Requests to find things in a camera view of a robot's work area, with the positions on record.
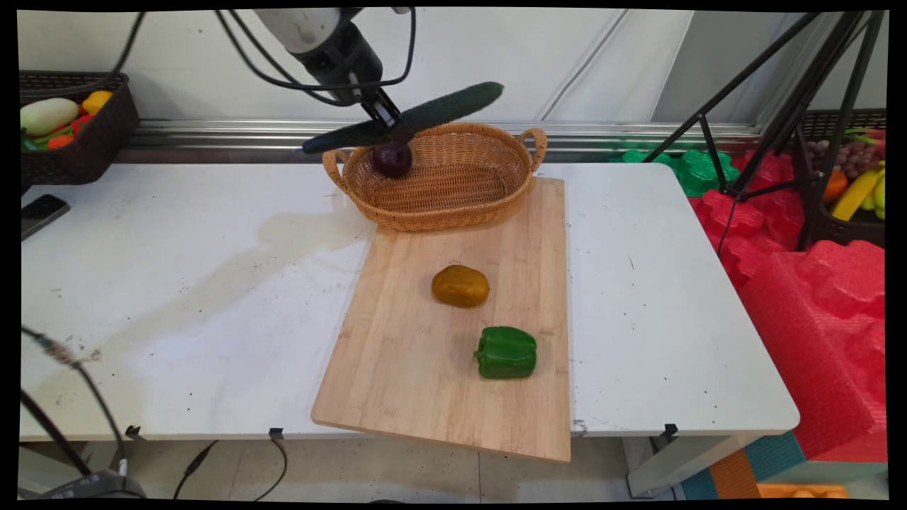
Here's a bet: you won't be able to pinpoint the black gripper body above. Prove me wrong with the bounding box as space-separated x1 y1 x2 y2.
293 20 385 108

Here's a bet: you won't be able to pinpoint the dark green cucumber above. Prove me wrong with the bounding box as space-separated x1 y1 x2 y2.
298 81 506 156

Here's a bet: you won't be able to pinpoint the purple red onion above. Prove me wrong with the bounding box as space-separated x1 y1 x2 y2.
372 142 414 179

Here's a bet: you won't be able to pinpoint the woven wicker basket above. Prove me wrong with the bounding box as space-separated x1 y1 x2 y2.
322 122 548 233

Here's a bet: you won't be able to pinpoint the brown potato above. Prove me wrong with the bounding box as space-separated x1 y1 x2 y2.
432 264 491 309

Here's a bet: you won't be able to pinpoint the wooden cutting board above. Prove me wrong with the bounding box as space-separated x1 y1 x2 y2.
311 177 573 464

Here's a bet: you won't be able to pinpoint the green bell pepper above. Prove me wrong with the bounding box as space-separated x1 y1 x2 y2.
474 326 539 380

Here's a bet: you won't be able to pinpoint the dark brown woven vegetable basket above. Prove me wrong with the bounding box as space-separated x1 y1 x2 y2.
20 71 140 186

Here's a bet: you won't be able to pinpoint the white eggplant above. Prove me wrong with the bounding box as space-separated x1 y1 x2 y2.
21 97 80 137

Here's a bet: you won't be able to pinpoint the black smartphone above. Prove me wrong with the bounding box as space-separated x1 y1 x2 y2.
21 194 72 242

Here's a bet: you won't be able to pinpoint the black tripod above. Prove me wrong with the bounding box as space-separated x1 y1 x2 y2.
641 11 886 252

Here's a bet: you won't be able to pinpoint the white table leg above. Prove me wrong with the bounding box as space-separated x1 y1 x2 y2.
624 433 762 498

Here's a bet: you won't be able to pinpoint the purple grapes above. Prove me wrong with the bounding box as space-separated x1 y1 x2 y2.
808 140 878 179

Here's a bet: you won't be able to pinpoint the dark woven fruit basket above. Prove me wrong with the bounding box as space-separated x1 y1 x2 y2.
794 108 886 249

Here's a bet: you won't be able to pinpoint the red foam block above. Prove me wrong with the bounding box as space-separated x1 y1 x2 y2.
689 150 888 464

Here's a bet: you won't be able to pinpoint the yellow banana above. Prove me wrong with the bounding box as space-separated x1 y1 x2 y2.
832 164 886 222

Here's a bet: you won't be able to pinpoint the grey metal stand base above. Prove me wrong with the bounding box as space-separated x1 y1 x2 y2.
18 467 147 501

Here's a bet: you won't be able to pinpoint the teal orange floor mat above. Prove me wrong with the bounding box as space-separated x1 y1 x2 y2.
680 431 807 501

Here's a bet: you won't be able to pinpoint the metal wall rail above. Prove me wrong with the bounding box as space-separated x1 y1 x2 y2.
131 118 765 154

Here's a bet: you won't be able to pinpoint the thin black cable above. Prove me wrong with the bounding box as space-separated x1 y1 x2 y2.
252 436 288 502

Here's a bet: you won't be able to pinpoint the black cable with plug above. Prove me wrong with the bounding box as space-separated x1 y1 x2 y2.
172 440 220 501

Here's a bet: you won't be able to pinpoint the black frayed cable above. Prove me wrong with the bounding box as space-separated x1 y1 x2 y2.
20 324 130 477

